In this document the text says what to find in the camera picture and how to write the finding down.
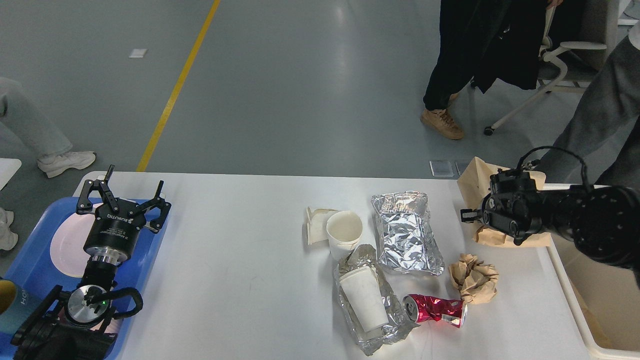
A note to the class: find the crumpled foil under cup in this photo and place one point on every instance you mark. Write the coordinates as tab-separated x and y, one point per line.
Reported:
398	326

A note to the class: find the metal floor plate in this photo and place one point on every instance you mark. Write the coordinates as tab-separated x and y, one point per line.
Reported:
448	168

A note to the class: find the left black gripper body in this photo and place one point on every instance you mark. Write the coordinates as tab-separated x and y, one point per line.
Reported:
112	238

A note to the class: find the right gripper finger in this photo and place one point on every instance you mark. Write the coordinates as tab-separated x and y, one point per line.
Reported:
469	215

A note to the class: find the teal mug yellow inside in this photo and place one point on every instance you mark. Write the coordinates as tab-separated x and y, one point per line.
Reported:
16	305

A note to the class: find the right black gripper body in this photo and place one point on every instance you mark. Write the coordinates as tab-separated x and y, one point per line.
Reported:
487	209

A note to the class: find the crumpled brown paper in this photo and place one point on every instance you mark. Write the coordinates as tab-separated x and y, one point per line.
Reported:
475	281

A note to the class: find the beige plastic bin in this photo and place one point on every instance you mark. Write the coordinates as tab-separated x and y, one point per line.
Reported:
610	293

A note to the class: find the person in light jeans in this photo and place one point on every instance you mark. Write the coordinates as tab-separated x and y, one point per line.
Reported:
51	147

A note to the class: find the brown paper bag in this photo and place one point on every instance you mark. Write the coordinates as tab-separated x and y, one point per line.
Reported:
595	328
474	185

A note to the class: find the pink plate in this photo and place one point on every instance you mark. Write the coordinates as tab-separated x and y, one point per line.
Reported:
67	245

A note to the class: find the person in black clothes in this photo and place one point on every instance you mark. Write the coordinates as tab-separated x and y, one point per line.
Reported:
483	41

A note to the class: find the crushed white paper cup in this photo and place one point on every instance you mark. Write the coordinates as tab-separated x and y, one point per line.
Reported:
316	224

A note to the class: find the large aluminium foil sheet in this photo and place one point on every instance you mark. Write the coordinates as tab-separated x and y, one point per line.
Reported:
406	241

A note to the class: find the person in grey trousers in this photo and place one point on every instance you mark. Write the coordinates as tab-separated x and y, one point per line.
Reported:
611	101

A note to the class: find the white office chair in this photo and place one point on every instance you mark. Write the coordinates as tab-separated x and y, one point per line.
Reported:
548	49

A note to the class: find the blue plastic tray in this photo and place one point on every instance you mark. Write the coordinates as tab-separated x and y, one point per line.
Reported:
34	271

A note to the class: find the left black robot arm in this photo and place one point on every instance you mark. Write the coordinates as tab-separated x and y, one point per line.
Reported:
83	324

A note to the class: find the white table corner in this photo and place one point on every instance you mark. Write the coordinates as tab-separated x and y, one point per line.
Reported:
8	168

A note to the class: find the upright white paper cup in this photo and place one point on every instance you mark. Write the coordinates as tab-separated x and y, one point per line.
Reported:
344	230

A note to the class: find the lying white paper cup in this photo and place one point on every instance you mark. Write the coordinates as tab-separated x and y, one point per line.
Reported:
362	290

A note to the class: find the crushed red soda can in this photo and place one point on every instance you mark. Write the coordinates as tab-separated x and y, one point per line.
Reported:
421	308

